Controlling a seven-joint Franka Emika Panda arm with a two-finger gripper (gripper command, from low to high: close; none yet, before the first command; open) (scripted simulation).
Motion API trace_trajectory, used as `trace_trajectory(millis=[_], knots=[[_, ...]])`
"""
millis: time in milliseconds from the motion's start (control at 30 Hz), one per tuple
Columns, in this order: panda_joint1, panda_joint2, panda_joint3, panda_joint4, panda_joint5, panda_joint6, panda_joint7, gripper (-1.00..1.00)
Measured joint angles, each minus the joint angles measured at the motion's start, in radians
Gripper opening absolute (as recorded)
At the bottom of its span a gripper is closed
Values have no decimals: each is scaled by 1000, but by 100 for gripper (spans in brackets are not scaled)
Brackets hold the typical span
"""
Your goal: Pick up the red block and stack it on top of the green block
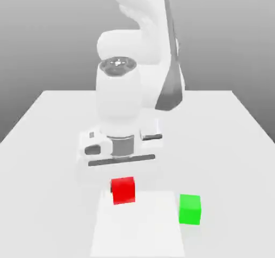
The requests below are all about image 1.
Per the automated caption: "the small red cube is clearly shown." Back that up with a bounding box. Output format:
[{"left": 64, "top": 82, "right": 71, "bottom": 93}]
[{"left": 111, "top": 176, "right": 136, "bottom": 205}]

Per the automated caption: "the small green cube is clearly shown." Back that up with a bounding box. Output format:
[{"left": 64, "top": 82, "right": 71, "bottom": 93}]
[{"left": 178, "top": 193, "right": 202, "bottom": 226}]

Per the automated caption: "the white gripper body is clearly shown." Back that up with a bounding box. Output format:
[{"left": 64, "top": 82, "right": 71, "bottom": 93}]
[{"left": 85, "top": 153, "right": 158, "bottom": 178}]

